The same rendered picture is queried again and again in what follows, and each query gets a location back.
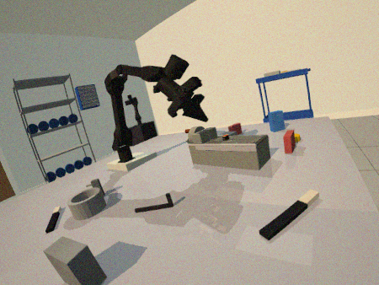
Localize yellow short cylinder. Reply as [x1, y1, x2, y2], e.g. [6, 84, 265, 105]
[294, 134, 301, 143]

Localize blue block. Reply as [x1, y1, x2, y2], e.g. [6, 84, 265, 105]
[268, 110, 285, 132]

